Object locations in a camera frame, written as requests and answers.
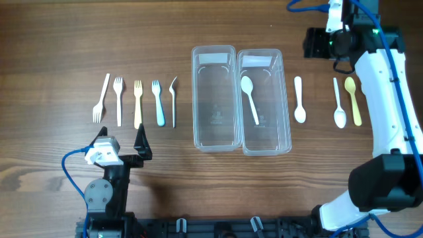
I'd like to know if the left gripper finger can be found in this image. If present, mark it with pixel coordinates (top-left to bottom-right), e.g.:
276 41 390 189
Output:
134 124 151 155
89 126 108 146

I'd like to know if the white wide-handled spoon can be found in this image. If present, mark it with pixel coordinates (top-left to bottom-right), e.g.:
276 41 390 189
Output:
294 76 306 123

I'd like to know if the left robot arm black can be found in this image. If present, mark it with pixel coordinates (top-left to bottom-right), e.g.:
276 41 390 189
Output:
81 124 153 237

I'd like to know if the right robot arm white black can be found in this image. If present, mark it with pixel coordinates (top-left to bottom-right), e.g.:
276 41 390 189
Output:
304 1 422 235

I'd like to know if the right clear plastic container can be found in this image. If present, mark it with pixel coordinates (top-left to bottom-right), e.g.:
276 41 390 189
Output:
237 49 292 156

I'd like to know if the clear plastic container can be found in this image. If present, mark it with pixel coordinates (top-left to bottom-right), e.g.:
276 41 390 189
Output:
192 45 242 153
237 49 292 156

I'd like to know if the left clear plastic container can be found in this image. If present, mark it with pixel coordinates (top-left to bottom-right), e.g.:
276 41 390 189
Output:
192 45 242 153

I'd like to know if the white fork, tines down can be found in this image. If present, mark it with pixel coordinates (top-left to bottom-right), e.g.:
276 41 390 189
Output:
93 73 110 123

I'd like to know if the white plastic fork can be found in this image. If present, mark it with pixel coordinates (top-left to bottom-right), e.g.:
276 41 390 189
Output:
113 77 124 127

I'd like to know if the yellow plastic spoon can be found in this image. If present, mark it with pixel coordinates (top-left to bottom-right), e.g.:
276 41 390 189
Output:
344 77 362 126

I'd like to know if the yellow plastic fork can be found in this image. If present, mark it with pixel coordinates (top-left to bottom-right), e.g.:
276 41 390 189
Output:
134 80 143 129

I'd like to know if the light blue spork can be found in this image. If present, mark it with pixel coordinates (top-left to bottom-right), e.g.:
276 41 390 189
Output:
152 80 165 126

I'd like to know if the left blue cable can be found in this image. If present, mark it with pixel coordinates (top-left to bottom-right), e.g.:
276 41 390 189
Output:
61 147 95 238

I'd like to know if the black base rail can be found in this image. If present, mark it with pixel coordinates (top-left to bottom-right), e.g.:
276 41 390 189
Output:
75 216 369 238

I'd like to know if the white slim-handled spoon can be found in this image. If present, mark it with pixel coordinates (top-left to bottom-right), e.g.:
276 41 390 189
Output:
333 77 346 128

